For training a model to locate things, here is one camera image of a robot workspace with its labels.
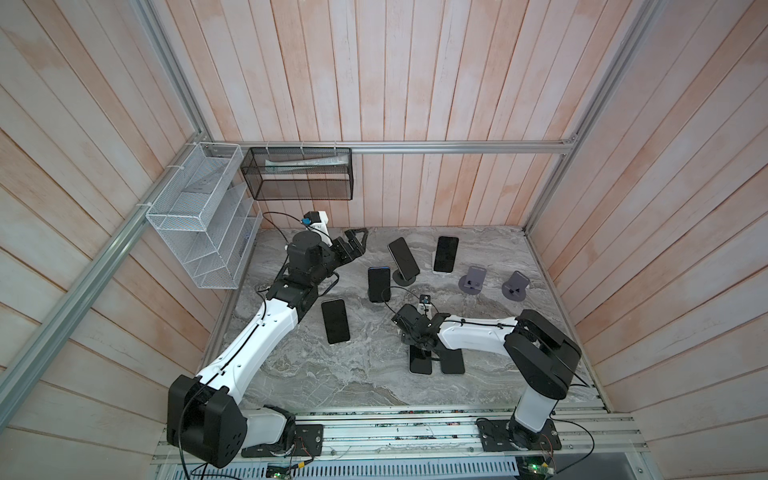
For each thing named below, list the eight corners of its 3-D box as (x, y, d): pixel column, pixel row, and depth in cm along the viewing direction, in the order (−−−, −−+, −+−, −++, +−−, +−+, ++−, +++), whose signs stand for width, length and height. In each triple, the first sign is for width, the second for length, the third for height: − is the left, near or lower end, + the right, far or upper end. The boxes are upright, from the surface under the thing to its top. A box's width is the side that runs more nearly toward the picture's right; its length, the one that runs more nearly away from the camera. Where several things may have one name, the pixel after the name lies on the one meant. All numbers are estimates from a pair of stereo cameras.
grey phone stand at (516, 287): (499, 295, 104) (509, 278, 96) (502, 286, 106) (512, 269, 98) (521, 304, 101) (533, 287, 93) (523, 294, 104) (535, 277, 96)
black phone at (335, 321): (328, 344, 91) (323, 327, 82) (326, 320, 96) (321, 302, 87) (351, 340, 92) (348, 322, 83) (347, 316, 97) (344, 298, 88)
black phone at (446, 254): (434, 274, 109) (441, 248, 98) (432, 263, 113) (439, 236, 101) (451, 274, 109) (460, 248, 98) (449, 263, 113) (457, 236, 101)
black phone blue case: (369, 304, 101) (368, 277, 89) (369, 294, 104) (368, 267, 91) (389, 304, 101) (390, 277, 89) (388, 295, 104) (390, 267, 91)
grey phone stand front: (460, 294, 104) (466, 281, 97) (457, 280, 108) (462, 266, 101) (482, 294, 104) (489, 281, 97) (478, 280, 108) (484, 266, 101)
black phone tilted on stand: (403, 287, 105) (406, 264, 94) (386, 267, 111) (387, 243, 100) (417, 279, 107) (421, 256, 97) (399, 260, 113) (401, 236, 102)
